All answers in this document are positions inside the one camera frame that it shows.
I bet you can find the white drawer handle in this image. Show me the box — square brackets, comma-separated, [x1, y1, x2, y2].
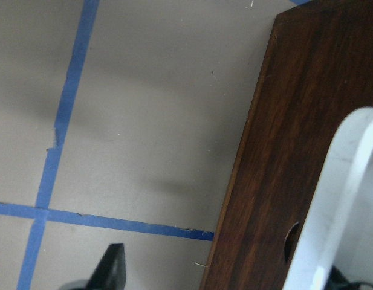
[284, 107, 373, 289]

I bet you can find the dark wooden drawer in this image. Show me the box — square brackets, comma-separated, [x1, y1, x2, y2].
[200, 1, 373, 289]

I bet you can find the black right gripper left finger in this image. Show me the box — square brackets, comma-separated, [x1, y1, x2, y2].
[87, 243, 126, 289]

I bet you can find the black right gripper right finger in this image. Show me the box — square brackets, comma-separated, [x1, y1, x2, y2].
[326, 266, 369, 290]

